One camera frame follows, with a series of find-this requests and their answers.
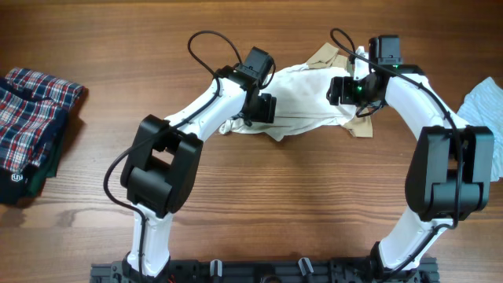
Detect plaid folded shorts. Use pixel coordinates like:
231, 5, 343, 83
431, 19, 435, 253
1, 67, 86, 205

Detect light blue striped garment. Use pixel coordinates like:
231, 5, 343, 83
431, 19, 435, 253
457, 77, 503, 182

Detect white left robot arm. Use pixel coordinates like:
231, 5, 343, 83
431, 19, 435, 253
120, 47, 277, 282

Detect white camouflage baby garment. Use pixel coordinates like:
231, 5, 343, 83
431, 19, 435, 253
218, 43, 373, 142

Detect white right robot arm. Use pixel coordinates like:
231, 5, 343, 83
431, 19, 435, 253
327, 35, 494, 279

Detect dark green folded garment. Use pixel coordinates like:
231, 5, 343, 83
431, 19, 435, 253
26, 131, 64, 197

